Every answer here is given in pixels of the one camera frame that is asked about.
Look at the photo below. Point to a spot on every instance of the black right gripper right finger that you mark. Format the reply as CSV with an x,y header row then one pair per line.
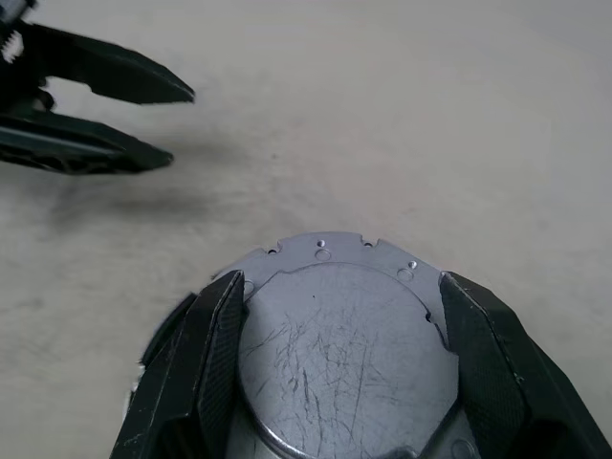
x,y
507,373

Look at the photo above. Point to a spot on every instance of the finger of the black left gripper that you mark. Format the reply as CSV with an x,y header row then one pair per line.
x,y
95,148

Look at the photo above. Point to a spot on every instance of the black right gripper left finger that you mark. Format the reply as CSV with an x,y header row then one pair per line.
x,y
191,382

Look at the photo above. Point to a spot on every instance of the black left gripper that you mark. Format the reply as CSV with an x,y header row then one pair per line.
x,y
26,12

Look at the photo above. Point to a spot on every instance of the silver round motor lid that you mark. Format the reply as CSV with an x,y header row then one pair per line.
x,y
344,344

